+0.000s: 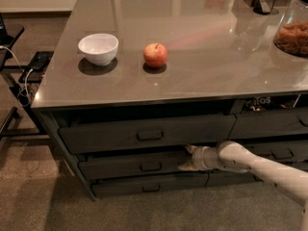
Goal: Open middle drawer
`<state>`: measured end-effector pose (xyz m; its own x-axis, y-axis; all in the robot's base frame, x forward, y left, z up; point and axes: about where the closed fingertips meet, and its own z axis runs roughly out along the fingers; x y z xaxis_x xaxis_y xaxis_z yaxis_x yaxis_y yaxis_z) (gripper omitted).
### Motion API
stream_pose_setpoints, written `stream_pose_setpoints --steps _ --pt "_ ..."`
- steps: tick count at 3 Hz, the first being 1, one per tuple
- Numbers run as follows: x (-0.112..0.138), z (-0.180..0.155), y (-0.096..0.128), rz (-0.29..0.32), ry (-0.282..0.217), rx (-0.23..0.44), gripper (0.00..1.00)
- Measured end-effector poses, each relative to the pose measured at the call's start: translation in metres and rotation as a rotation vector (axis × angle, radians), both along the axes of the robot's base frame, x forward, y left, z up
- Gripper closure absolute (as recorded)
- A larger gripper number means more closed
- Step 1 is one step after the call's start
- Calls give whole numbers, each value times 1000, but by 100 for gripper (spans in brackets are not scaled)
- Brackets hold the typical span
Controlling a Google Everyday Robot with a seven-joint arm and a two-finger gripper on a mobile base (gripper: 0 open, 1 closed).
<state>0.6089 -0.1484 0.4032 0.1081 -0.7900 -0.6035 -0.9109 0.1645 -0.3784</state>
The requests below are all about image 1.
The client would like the black side stand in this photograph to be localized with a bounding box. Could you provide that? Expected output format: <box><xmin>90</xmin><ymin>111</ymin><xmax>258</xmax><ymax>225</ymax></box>
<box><xmin>0</xmin><ymin>14</ymin><xmax>48</xmax><ymax>139</ymax></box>

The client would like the glass jar with snacks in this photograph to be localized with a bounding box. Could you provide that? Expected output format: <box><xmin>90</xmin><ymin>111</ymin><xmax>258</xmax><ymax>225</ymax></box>
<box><xmin>273</xmin><ymin>0</ymin><xmax>308</xmax><ymax>57</ymax></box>

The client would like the white ceramic bowl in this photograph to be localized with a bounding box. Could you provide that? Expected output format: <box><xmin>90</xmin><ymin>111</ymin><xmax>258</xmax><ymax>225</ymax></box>
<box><xmin>78</xmin><ymin>34</ymin><xmax>118</xmax><ymax>65</ymax></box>

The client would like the black smartphone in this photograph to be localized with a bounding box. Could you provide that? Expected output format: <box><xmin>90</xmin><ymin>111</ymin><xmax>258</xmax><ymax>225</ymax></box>
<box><xmin>28</xmin><ymin>51</ymin><xmax>53</xmax><ymax>71</ymax></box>

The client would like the white charging cable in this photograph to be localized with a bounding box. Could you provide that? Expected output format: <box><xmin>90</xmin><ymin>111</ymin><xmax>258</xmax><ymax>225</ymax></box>
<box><xmin>0</xmin><ymin>44</ymin><xmax>35</xmax><ymax>108</ymax></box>

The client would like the snack bag in drawer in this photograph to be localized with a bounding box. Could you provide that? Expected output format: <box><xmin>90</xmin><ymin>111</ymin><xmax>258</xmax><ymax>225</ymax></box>
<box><xmin>244</xmin><ymin>94</ymin><xmax>300</xmax><ymax>112</ymax></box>

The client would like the red apple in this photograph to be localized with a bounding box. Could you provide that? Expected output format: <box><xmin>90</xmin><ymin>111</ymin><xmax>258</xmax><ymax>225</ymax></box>
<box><xmin>143</xmin><ymin>43</ymin><xmax>167</xmax><ymax>68</ymax></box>

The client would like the dark cabinet frame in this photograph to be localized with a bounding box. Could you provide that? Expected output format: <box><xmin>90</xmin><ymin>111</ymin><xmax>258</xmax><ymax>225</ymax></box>
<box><xmin>37</xmin><ymin>93</ymin><xmax>308</xmax><ymax>197</ymax></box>

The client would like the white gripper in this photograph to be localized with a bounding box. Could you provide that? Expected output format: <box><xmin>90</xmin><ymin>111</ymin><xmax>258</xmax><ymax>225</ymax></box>
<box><xmin>178</xmin><ymin>144</ymin><xmax>218</xmax><ymax>171</ymax></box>

